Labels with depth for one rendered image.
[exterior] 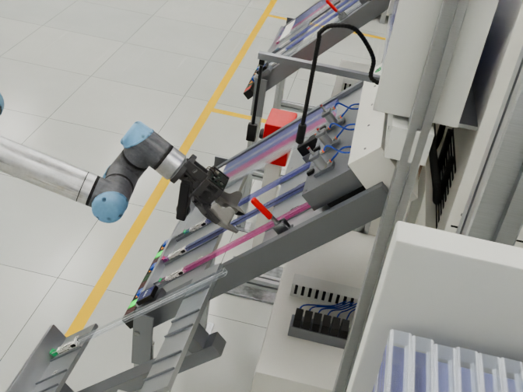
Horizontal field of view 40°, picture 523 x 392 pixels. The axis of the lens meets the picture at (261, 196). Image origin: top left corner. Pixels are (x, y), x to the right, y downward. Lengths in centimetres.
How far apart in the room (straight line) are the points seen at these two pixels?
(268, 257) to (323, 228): 15
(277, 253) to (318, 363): 42
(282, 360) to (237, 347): 89
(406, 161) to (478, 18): 29
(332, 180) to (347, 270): 73
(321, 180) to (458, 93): 36
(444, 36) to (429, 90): 10
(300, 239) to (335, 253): 71
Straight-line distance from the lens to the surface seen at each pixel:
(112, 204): 167
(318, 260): 221
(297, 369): 187
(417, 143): 137
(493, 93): 138
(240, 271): 164
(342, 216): 151
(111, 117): 414
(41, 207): 341
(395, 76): 134
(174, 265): 190
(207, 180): 173
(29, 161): 170
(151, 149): 174
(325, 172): 156
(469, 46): 132
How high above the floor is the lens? 197
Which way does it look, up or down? 33 degrees down
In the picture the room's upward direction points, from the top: 9 degrees clockwise
